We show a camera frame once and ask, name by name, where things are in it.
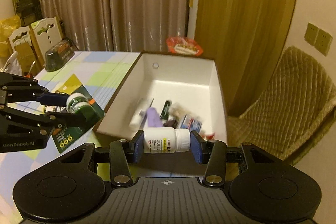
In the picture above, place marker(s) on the black instant noodle bowl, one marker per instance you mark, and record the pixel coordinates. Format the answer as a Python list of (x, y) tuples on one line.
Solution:
[(58, 56)]

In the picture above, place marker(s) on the purple cream tube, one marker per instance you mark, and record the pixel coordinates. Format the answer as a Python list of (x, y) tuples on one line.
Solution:
[(153, 118)]

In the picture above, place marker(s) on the white pill bottle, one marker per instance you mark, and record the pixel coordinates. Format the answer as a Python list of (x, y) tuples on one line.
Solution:
[(166, 140)]

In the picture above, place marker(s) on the brown cardboard storage box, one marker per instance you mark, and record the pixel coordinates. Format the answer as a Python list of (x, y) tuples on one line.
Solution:
[(189, 81)]

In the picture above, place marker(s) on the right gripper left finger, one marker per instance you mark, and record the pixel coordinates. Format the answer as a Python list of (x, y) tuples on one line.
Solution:
[(121, 153)]

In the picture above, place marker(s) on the red instant noodle bowl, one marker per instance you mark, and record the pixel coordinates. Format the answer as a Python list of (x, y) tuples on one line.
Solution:
[(184, 46)]

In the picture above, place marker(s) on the yellow plastic bag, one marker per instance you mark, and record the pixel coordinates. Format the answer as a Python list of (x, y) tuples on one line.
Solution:
[(8, 26)]

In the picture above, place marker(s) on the white cosmetic tube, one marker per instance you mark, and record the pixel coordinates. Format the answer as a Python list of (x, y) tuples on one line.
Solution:
[(139, 115)]

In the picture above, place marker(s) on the red snack packet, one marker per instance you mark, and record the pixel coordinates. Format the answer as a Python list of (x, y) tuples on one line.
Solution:
[(209, 136)]

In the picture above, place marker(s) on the checkered tablecloth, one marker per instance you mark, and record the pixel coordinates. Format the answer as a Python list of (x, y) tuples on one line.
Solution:
[(101, 73)]

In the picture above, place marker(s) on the cotton swab bag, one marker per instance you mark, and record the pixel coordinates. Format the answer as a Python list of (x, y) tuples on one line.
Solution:
[(178, 111)]

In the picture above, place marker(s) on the crumpled silver plastic bag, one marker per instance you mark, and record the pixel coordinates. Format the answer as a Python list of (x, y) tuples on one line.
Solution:
[(12, 65)]

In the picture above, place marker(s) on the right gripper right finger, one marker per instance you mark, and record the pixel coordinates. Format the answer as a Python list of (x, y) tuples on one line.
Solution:
[(212, 153)]

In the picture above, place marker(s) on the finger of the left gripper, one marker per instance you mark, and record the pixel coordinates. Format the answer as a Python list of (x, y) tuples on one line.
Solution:
[(52, 99), (61, 120)]

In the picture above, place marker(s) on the black folding cart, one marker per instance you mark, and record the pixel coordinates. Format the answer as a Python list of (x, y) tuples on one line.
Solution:
[(29, 11)]

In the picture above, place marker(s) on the blue label plastic box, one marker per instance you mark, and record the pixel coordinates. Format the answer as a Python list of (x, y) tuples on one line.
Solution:
[(191, 123)]

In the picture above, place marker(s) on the double wall socket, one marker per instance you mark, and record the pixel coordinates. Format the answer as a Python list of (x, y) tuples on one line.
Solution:
[(318, 38)]

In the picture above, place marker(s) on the quilted olive chair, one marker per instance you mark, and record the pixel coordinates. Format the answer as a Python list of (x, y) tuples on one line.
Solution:
[(293, 113)]

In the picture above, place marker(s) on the brown paper bag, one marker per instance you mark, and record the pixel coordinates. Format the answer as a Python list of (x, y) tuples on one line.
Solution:
[(26, 57)]

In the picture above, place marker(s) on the dark green small tube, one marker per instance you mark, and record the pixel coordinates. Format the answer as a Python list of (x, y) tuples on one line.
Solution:
[(165, 111)]

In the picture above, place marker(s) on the dark hair scrunchie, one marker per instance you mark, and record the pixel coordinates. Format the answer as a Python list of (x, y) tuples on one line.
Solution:
[(171, 123)]

